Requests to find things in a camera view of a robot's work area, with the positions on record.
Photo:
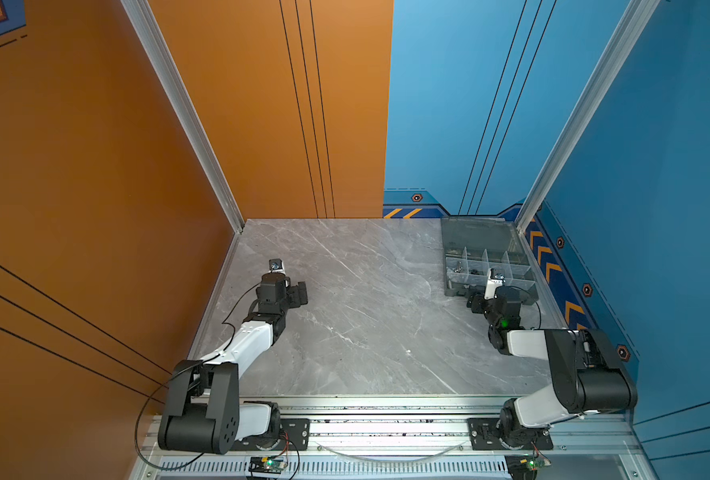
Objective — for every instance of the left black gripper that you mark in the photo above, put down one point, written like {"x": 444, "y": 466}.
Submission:
{"x": 296, "y": 300}

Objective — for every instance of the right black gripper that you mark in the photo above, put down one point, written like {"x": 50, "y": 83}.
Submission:
{"x": 475, "y": 302}

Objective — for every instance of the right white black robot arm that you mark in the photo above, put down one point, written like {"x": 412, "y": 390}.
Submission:
{"x": 587, "y": 374}

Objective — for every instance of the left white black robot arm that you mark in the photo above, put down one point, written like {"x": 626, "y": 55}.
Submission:
{"x": 203, "y": 412}

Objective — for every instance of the grey compartment organizer box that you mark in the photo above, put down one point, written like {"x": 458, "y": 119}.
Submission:
{"x": 474, "y": 248}

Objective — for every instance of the left green circuit board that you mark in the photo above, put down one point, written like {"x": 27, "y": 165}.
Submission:
{"x": 267, "y": 467}

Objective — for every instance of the green circuit board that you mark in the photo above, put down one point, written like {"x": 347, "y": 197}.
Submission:
{"x": 267, "y": 467}
{"x": 526, "y": 468}

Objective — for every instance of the right green circuit board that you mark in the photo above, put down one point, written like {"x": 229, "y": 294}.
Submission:
{"x": 526, "y": 468}

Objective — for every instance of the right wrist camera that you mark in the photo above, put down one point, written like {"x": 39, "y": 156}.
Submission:
{"x": 496, "y": 279}

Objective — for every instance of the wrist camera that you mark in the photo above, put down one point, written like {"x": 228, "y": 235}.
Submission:
{"x": 496, "y": 279}
{"x": 276, "y": 266}

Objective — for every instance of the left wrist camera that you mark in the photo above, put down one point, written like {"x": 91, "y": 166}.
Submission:
{"x": 276, "y": 266}

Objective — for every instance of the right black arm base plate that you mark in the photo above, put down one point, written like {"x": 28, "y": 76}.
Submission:
{"x": 488, "y": 433}

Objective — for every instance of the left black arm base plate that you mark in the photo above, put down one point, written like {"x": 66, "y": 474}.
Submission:
{"x": 297, "y": 430}

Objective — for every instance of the aluminium rail frame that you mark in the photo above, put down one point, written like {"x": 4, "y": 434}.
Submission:
{"x": 426, "y": 437}

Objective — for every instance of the left aluminium corner post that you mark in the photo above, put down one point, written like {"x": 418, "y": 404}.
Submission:
{"x": 150, "y": 35}

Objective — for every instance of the aluminium corner post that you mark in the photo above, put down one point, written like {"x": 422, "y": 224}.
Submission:
{"x": 625, "y": 36}
{"x": 150, "y": 35}

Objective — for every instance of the right aluminium corner post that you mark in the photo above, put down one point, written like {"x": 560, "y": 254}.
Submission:
{"x": 625, "y": 36}

